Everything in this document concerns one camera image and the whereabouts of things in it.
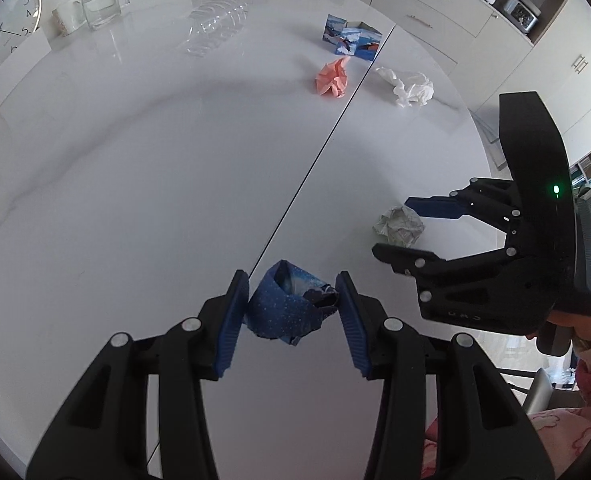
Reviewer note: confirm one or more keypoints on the clear glass pitcher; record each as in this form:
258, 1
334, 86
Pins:
100, 2

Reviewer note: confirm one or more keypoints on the person's right hand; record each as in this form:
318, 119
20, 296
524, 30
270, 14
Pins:
583, 332

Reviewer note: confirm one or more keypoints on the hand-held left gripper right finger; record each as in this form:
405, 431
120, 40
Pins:
355, 330

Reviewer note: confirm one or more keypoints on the blue printed carton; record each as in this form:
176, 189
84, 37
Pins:
353, 37

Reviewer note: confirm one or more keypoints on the white crumpled tissue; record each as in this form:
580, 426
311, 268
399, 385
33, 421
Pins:
410, 89

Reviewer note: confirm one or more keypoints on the blue paper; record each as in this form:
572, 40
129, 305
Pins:
280, 310

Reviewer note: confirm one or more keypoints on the grey paper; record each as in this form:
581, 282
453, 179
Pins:
399, 225

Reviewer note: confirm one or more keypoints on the tall beige cabinet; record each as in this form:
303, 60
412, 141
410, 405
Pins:
565, 70

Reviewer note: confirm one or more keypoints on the clear plastic bottle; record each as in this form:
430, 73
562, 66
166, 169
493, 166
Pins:
215, 22

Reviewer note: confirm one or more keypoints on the round white wall clock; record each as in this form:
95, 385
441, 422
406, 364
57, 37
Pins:
5, 30

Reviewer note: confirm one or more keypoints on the silver countertop appliance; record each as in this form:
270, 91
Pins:
523, 10

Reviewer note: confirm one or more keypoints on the beige drawer cabinet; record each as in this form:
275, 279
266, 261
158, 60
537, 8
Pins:
425, 5

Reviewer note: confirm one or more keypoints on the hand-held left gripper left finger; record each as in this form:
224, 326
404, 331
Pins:
228, 330

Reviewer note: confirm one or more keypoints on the white mug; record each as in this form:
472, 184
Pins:
67, 19

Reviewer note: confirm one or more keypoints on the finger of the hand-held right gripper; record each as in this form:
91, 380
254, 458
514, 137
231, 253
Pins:
435, 206
475, 290

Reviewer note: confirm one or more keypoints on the white card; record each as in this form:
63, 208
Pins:
17, 67

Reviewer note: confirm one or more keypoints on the pink crumpled paper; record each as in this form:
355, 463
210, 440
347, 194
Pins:
333, 79

